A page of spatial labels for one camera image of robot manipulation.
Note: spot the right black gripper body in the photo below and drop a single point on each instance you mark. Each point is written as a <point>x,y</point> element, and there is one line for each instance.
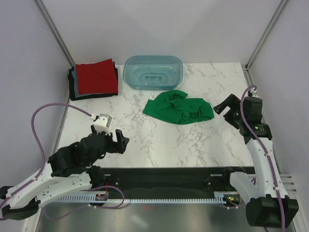
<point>234,117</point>

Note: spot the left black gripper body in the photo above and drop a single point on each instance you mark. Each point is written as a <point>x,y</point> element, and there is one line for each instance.
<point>108,147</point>

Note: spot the green t shirt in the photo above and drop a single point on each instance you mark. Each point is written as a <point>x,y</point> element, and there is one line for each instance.
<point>175,107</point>

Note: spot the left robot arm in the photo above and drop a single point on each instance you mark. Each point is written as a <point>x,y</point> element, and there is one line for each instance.
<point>70,169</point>

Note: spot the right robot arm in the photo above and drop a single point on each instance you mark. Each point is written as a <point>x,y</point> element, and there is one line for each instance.
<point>267,201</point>

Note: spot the black folded t shirt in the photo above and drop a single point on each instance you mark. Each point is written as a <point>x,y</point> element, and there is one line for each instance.
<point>92,96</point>

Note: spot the red folded t shirt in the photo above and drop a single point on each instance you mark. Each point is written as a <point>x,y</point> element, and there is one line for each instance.
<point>97,78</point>

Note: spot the blue folded t shirt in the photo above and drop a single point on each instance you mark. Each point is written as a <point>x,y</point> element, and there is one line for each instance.
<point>75,85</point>

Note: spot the teal plastic bin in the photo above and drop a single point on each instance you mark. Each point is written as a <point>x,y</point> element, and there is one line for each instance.
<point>153,72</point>

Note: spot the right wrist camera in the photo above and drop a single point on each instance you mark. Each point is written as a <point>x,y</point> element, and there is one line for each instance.
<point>252,92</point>

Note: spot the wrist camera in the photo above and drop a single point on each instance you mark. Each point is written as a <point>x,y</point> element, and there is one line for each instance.
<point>252,92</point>
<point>101,123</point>

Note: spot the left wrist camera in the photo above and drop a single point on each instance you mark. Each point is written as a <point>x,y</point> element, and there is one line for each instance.
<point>101,123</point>

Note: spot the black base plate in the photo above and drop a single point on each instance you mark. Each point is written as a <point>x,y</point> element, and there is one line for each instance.
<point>176,182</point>

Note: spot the aluminium rail right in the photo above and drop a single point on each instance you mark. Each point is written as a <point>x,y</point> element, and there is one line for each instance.
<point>288,183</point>

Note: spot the white slotted cable duct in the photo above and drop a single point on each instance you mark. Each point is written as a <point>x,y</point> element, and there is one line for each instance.
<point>95,198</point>

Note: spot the right aluminium frame post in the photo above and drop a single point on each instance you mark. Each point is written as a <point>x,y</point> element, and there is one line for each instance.
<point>271,24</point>

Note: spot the aluminium frame post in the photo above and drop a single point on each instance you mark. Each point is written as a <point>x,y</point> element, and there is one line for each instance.
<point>45,14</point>
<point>271,24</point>

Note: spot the left aluminium frame post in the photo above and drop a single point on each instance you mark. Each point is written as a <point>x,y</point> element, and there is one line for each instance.
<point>45,14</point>

